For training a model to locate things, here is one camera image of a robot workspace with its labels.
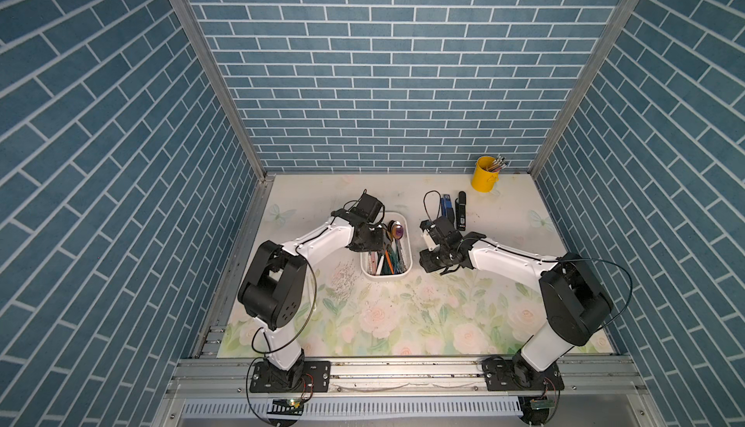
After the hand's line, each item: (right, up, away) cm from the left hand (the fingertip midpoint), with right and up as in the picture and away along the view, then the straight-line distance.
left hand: (384, 245), depth 91 cm
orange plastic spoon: (+1, -4, +2) cm, 5 cm away
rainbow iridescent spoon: (+4, +4, +8) cm, 10 cm away
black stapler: (+29, +10, +17) cm, 35 cm away
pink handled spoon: (-4, -6, +2) cm, 7 cm away
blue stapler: (+24, +12, +17) cm, 32 cm away
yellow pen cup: (+38, +22, +20) cm, 49 cm away
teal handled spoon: (+3, -5, +2) cm, 7 cm away
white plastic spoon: (-1, -6, +1) cm, 6 cm away
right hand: (+13, -5, 0) cm, 14 cm away
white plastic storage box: (+7, -7, 0) cm, 10 cm away
